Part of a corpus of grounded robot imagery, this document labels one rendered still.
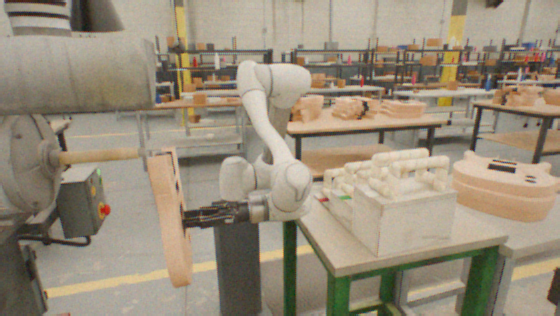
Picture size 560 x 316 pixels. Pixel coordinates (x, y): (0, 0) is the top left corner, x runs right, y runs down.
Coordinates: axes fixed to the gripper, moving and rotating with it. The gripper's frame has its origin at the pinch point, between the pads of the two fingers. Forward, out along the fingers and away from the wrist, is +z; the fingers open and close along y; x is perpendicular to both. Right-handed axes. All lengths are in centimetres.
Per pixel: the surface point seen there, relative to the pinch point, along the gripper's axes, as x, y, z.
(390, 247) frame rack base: -8, -24, -58
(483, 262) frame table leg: -22, -22, -95
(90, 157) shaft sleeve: 23.5, -9.7, 20.3
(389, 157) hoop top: 17, -18, -61
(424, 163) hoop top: 16, -26, -67
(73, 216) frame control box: 1.2, 13.7, 35.3
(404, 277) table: -59, 28, -103
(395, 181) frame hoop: 12, -25, -58
